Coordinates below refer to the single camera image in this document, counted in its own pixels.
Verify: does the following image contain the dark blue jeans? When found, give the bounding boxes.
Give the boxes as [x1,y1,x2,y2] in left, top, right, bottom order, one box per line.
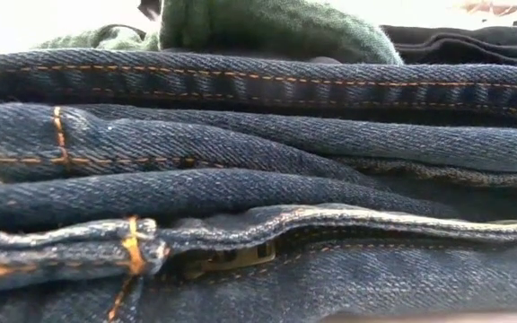
[0,48,517,323]

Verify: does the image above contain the black zip jacket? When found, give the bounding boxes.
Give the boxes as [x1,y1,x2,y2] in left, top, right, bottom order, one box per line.
[163,47,345,65]

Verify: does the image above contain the dark green button shirt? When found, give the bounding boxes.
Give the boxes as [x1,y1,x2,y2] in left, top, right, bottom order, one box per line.
[33,0,404,66]

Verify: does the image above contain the black garment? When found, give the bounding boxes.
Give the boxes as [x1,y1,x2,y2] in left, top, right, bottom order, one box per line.
[381,24,517,69]

